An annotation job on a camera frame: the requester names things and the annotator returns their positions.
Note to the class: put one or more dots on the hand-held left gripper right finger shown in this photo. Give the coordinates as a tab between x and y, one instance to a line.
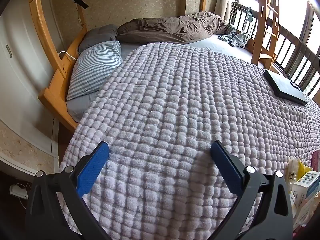
226	167

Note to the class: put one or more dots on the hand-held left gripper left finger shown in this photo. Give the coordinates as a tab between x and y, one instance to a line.
92	170

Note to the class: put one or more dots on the blue white carton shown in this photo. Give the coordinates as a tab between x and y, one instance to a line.
303	192

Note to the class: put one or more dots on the white power adapter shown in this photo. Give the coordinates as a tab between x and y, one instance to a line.
18	191

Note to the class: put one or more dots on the yellow plastic packet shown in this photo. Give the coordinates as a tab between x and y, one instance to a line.
303	168

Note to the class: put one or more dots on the lilac bubble blanket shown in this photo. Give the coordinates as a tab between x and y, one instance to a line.
175	105

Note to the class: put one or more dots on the striped pillow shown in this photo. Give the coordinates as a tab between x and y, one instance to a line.
95	67

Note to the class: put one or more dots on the grey crumpled clothing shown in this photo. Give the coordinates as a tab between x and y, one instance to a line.
240	38

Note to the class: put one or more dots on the grey pillow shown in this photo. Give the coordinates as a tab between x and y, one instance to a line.
100	35

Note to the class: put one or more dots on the dark window railing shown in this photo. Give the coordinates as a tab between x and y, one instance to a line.
290	45

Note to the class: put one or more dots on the wooden bunk bed ladder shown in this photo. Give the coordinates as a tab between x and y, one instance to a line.
261	30

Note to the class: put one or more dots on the brown duvet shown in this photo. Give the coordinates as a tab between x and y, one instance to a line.
175	27

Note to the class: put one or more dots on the teal hanging cloth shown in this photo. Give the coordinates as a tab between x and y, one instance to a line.
249	15

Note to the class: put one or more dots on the beige curtain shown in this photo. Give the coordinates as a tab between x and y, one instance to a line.
222	2

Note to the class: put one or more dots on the wooden bunk bed frame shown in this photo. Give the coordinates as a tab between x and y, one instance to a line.
57	80

